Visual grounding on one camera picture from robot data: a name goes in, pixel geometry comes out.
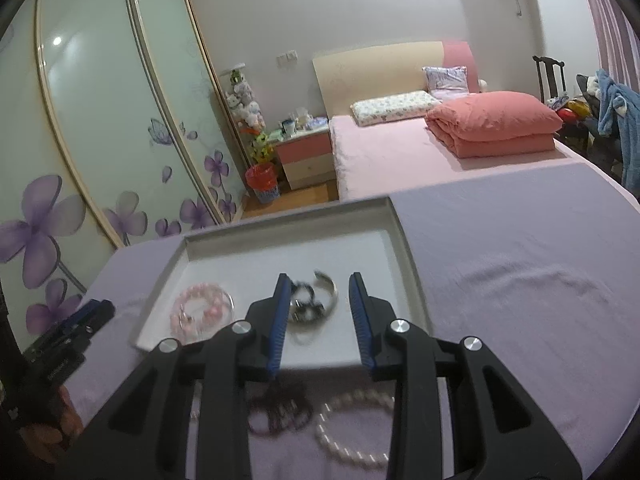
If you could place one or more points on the person's left hand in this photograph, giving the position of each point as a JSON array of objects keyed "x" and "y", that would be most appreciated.
[{"x": 60, "y": 427}]

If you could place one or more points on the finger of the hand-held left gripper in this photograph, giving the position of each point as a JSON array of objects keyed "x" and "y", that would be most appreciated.
[
  {"x": 62, "y": 341},
  {"x": 87, "y": 312}
]

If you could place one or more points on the grey cardboard tray box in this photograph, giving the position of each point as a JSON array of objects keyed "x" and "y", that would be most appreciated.
[{"x": 310, "y": 250}]

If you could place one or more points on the beige and pink headboard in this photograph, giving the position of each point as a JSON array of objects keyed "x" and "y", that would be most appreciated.
[{"x": 375, "y": 70}]

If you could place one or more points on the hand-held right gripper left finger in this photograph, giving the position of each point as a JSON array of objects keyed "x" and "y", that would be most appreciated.
[{"x": 279, "y": 330}]

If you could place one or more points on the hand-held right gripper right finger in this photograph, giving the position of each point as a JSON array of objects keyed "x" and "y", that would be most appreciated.
[{"x": 361, "y": 325}]

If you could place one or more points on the red trash bin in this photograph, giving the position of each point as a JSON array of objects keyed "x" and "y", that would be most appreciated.
[{"x": 262, "y": 182}]

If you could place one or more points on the black bead tie with pearl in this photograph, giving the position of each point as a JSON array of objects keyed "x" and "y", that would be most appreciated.
[{"x": 305, "y": 295}]

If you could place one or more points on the pink curtain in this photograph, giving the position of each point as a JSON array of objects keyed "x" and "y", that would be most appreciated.
[{"x": 612, "y": 20}]

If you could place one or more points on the dark wooden chair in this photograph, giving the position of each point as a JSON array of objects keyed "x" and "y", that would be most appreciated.
[{"x": 547, "y": 80}]

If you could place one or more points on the small white plush toy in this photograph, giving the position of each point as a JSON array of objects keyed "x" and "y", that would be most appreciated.
[{"x": 482, "y": 84}]

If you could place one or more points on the blue fleece garment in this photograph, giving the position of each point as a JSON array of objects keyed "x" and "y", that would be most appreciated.
[{"x": 622, "y": 120}]

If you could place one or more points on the white floral pillow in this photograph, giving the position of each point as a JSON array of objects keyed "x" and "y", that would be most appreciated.
[{"x": 390, "y": 107}]

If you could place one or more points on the purple patterned pillow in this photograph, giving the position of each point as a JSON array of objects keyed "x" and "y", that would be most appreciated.
[{"x": 447, "y": 80}]

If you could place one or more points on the folded pink quilt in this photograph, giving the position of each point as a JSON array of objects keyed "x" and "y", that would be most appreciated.
[{"x": 495, "y": 122}]

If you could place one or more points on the silver cuff bangle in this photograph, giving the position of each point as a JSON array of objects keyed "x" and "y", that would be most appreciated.
[{"x": 331, "y": 295}]

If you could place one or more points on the floral glass door wardrobe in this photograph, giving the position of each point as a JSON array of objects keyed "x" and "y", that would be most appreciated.
[{"x": 100, "y": 135}]

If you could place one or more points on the pink and beige nightstand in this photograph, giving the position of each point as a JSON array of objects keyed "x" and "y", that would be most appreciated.
[{"x": 305, "y": 160}]

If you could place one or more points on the bed with pink sheet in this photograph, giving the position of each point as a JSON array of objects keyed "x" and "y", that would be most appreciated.
[{"x": 400, "y": 165}]

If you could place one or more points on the white wall switch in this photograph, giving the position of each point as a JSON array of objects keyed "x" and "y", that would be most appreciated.
[{"x": 287, "y": 57}]

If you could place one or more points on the purple bed sheet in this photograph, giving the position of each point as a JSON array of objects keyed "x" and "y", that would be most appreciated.
[{"x": 500, "y": 260}]

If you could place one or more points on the red and yellow toys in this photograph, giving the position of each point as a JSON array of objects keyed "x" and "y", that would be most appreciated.
[{"x": 570, "y": 110}]

